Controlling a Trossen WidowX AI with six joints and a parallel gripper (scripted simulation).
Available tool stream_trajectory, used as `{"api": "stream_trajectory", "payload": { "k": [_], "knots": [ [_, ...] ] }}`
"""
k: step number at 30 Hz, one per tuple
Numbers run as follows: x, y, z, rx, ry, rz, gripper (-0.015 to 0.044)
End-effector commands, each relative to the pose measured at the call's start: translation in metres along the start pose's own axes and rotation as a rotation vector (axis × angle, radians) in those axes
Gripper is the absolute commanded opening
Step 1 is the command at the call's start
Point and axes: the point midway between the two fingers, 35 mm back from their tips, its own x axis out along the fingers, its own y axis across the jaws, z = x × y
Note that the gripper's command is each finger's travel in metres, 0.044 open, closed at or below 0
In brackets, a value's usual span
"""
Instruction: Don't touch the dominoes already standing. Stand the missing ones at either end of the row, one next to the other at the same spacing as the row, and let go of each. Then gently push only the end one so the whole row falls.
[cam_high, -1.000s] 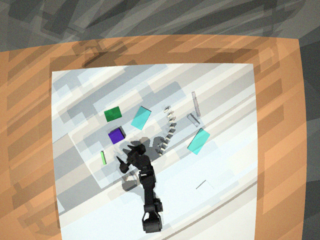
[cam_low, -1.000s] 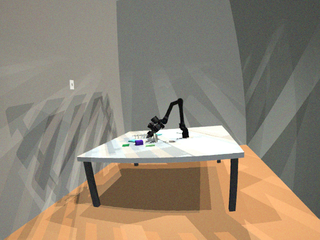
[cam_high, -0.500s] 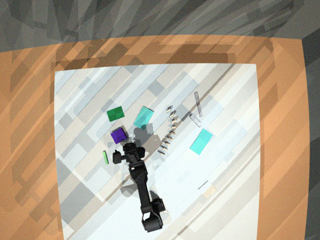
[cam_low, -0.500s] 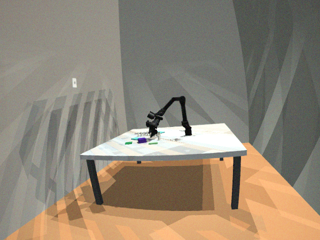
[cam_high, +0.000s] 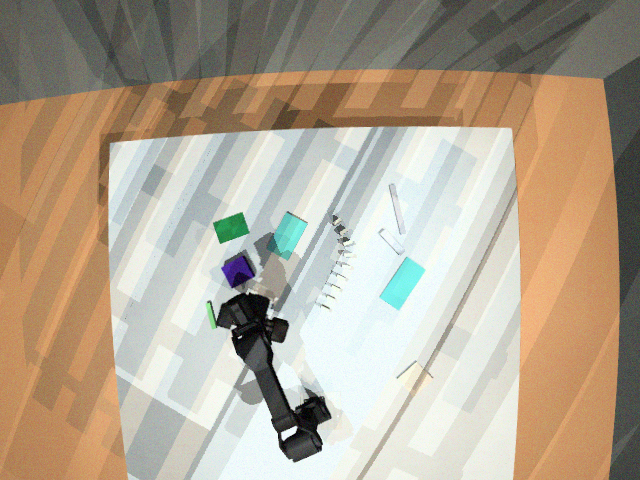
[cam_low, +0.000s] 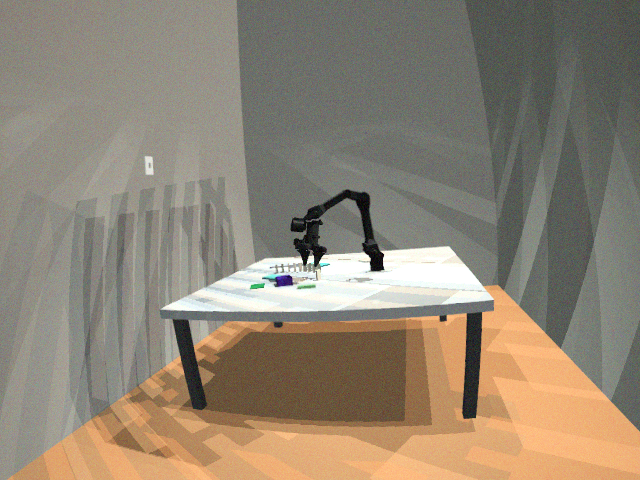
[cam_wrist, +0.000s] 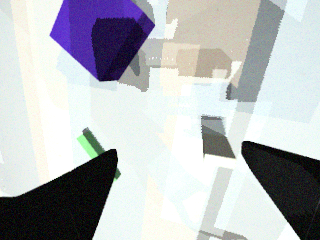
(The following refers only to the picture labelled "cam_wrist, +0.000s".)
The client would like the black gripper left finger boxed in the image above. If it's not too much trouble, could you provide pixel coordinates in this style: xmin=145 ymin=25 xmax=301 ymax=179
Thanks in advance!
xmin=0 ymin=149 xmax=118 ymax=240

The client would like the grey rectangular block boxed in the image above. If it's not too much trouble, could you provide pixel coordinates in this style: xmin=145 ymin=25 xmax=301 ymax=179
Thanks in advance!
xmin=202 ymin=133 xmax=236 ymax=169

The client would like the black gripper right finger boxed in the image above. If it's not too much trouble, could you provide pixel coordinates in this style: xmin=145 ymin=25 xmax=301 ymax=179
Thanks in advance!
xmin=240 ymin=141 xmax=320 ymax=240

